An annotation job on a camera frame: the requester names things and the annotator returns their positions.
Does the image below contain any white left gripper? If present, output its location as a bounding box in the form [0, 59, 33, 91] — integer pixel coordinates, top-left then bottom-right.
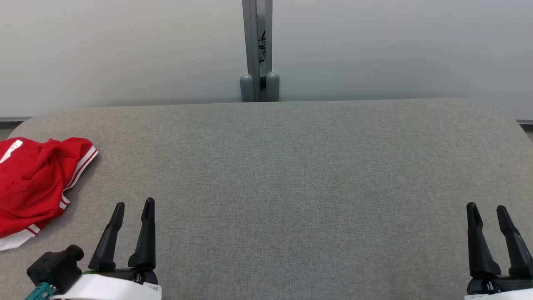
[52, 197, 162, 300]

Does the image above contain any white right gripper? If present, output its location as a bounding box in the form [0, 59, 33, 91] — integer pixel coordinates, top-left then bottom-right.
[464, 202, 533, 300]

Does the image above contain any red Bulls jersey shirt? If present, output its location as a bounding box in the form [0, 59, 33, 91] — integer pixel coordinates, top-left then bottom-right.
[0, 137, 99, 251]

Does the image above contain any grey cylindrical post foot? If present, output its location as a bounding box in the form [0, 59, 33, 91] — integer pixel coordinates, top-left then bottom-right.
[266, 72, 280, 102]
[240, 74, 254, 103]

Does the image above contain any left black cable teal plug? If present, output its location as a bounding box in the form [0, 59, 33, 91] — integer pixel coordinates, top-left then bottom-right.
[25, 282, 57, 300]

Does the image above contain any grey metal partition post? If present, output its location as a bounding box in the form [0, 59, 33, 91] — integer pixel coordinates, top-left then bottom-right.
[242, 0, 273, 103]

